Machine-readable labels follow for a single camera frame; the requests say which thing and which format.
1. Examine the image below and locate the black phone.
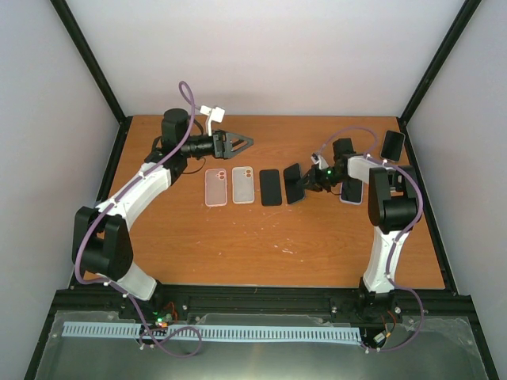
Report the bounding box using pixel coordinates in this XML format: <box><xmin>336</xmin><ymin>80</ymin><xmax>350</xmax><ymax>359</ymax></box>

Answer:
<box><xmin>259</xmin><ymin>169</ymin><xmax>282</xmax><ymax>207</ymax></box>

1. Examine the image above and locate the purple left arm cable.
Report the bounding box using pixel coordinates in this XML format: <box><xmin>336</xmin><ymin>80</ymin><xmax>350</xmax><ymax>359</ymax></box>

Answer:
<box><xmin>74</xmin><ymin>81</ymin><xmax>204</xmax><ymax>357</ymax></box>

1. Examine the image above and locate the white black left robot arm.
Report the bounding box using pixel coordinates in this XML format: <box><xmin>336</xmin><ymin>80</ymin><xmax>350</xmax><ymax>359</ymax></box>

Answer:
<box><xmin>72</xmin><ymin>106</ymin><xmax>254</xmax><ymax>319</ymax></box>

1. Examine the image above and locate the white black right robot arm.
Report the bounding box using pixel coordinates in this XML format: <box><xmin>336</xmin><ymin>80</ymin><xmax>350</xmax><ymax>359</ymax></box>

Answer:
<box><xmin>299</xmin><ymin>139</ymin><xmax>424</xmax><ymax>295</ymax></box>

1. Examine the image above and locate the light blue slotted cable duct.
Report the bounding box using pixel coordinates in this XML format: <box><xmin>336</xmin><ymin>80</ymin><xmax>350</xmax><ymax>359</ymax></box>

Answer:
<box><xmin>61</xmin><ymin>321</ymin><xmax>361</xmax><ymax>345</ymax></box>

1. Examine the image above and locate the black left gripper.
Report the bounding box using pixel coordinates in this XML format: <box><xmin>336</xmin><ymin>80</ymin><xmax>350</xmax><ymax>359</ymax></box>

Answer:
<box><xmin>182</xmin><ymin>129</ymin><xmax>254</xmax><ymax>161</ymax></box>

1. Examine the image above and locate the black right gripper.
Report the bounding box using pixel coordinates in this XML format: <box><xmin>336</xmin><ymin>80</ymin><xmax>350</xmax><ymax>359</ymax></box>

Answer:
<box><xmin>296</xmin><ymin>164</ymin><xmax>352</xmax><ymax>192</ymax></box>

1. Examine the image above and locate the cream white phone case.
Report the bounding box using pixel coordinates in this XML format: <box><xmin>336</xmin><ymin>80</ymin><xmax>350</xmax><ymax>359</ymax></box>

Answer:
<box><xmin>231</xmin><ymin>166</ymin><xmax>255</xmax><ymax>204</ymax></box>

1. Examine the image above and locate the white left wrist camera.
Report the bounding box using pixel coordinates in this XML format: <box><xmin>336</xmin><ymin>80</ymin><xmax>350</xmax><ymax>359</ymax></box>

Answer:
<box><xmin>199</xmin><ymin>105</ymin><xmax>226</xmax><ymax>136</ymax></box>

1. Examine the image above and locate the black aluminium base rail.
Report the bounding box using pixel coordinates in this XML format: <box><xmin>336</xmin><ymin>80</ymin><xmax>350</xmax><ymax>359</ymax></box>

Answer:
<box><xmin>51</xmin><ymin>283</ymin><xmax>475</xmax><ymax>329</ymax></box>

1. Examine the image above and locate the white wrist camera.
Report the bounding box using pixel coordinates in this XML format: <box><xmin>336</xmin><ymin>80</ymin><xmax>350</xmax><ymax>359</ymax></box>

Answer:
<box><xmin>199</xmin><ymin>105</ymin><xmax>226</xmax><ymax>136</ymax></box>
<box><xmin>311</xmin><ymin>153</ymin><xmax>329</xmax><ymax>170</ymax></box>

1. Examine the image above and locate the black right frame post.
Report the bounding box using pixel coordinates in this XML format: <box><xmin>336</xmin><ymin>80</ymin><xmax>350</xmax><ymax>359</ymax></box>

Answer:
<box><xmin>398</xmin><ymin>0</ymin><xmax>483</xmax><ymax>127</ymax></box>

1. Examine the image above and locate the dark green phone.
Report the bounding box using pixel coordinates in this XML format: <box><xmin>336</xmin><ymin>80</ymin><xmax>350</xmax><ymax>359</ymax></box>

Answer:
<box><xmin>283</xmin><ymin>163</ymin><xmax>305</xmax><ymax>204</ymax></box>

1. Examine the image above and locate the black left frame post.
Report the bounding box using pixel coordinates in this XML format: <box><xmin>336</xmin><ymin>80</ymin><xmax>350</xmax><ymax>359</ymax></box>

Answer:
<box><xmin>49</xmin><ymin>0</ymin><xmax>134</xmax><ymax>127</ymax></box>

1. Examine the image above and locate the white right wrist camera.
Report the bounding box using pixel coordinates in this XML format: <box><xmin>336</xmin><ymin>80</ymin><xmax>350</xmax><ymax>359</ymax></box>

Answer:
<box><xmin>311</xmin><ymin>153</ymin><xmax>329</xmax><ymax>170</ymax></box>

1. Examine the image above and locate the black frame post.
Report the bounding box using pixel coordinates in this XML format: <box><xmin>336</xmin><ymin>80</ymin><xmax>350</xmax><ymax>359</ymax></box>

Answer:
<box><xmin>398</xmin><ymin>0</ymin><xmax>483</xmax><ymax>127</ymax></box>
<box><xmin>49</xmin><ymin>0</ymin><xmax>134</xmax><ymax>127</ymax></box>

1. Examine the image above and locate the dark grey phone far corner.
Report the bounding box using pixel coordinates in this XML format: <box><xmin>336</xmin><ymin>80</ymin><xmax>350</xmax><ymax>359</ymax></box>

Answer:
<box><xmin>380</xmin><ymin>131</ymin><xmax>405</xmax><ymax>162</ymax></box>

